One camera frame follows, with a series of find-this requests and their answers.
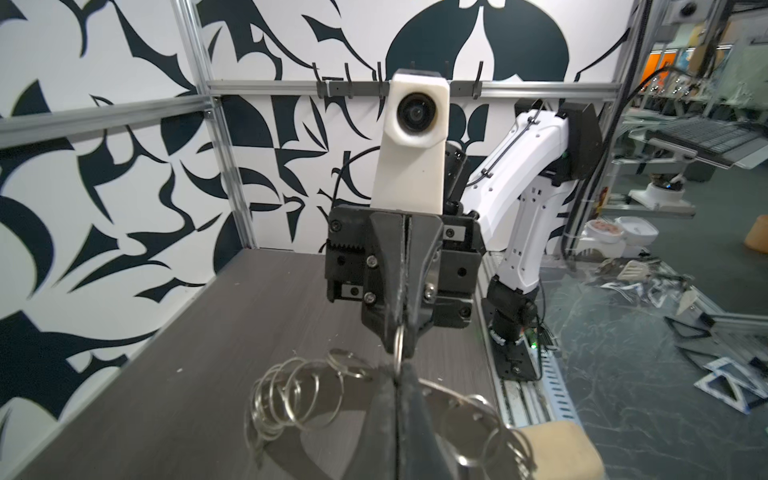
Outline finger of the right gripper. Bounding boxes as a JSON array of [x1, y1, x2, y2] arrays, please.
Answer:
[[361, 211, 407, 354], [404, 214, 443, 359]]

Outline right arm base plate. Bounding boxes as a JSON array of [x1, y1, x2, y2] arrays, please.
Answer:
[[488, 328, 542, 382]]

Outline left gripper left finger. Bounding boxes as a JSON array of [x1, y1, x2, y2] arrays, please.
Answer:
[[343, 371, 397, 480]]

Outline white bowl pink contents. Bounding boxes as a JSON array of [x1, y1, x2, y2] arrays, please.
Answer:
[[584, 219, 626, 258]]

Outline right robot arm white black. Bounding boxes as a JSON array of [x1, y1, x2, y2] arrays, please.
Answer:
[[326, 93, 601, 358]]

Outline white empty bowl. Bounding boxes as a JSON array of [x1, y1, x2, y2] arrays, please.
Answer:
[[615, 216, 659, 247]]

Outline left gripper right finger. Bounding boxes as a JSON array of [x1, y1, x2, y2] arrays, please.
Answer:
[[397, 363, 452, 480]]

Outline beige glasses case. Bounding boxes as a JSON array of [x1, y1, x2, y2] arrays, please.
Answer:
[[519, 420, 606, 480]]

